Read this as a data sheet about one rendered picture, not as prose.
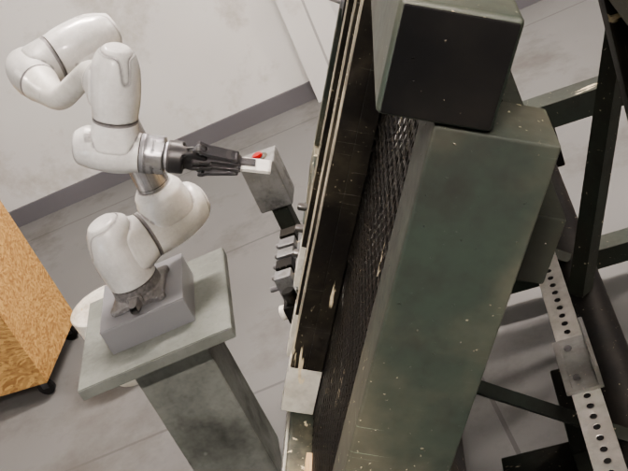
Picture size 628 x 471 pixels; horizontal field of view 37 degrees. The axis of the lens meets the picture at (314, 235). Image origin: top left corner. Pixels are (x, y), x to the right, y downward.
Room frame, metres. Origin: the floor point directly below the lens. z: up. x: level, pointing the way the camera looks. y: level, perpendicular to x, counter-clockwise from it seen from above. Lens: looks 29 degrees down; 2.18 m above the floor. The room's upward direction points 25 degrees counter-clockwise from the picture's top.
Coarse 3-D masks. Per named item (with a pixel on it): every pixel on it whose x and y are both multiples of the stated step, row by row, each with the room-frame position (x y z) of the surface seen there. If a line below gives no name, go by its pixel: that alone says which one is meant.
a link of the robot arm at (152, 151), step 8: (144, 136) 2.01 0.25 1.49; (152, 136) 2.01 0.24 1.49; (160, 136) 2.01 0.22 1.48; (144, 144) 1.99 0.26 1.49; (152, 144) 1.98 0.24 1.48; (160, 144) 1.99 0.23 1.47; (144, 152) 1.98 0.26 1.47; (152, 152) 1.97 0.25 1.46; (160, 152) 1.97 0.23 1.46; (144, 160) 1.97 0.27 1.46; (152, 160) 1.97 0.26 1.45; (160, 160) 1.96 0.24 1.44; (144, 168) 1.98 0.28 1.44; (152, 168) 1.97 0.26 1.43; (160, 168) 1.97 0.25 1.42
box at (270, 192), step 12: (276, 156) 2.94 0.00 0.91; (276, 168) 2.89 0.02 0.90; (252, 180) 2.91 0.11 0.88; (264, 180) 2.90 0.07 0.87; (276, 180) 2.89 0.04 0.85; (288, 180) 2.95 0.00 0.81; (252, 192) 2.91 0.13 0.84; (264, 192) 2.90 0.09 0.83; (276, 192) 2.89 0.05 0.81; (288, 192) 2.89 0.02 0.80; (264, 204) 2.91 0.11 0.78; (276, 204) 2.90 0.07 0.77; (288, 204) 2.89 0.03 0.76
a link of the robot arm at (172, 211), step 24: (72, 24) 2.57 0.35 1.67; (96, 24) 2.57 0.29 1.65; (72, 48) 2.52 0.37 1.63; (96, 48) 2.54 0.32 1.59; (144, 192) 2.60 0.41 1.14; (168, 192) 2.59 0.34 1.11; (192, 192) 2.64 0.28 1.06; (144, 216) 2.60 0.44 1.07; (168, 216) 2.57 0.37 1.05; (192, 216) 2.59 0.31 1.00; (168, 240) 2.56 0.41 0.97
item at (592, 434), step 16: (560, 272) 1.54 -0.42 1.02; (544, 288) 1.51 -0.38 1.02; (560, 288) 1.49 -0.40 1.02; (560, 304) 1.44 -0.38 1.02; (560, 320) 1.40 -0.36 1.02; (576, 320) 1.38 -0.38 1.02; (560, 336) 1.36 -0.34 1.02; (576, 400) 1.19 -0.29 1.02; (592, 400) 1.17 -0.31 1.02; (592, 416) 1.14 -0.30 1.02; (608, 416) 1.12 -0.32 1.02; (592, 432) 1.11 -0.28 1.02; (608, 432) 1.09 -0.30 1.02; (592, 448) 1.08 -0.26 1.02; (608, 448) 1.06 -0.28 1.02; (592, 464) 1.05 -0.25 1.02; (608, 464) 1.03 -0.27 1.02; (624, 464) 1.02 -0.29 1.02
